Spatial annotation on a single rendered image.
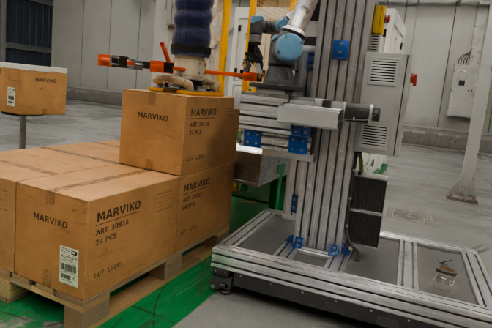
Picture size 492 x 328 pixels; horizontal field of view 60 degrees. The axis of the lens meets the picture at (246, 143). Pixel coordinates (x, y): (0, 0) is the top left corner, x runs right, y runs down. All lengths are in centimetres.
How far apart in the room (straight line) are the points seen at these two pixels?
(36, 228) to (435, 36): 1042
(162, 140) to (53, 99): 193
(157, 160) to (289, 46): 88
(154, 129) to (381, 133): 111
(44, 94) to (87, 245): 232
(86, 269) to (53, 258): 17
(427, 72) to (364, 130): 929
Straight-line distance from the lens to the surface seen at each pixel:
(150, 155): 223
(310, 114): 183
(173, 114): 213
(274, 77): 199
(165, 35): 388
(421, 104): 1128
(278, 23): 244
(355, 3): 218
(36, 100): 387
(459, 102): 1106
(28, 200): 193
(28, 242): 199
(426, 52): 1135
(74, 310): 189
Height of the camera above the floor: 102
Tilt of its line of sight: 8 degrees down
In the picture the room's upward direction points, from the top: 6 degrees clockwise
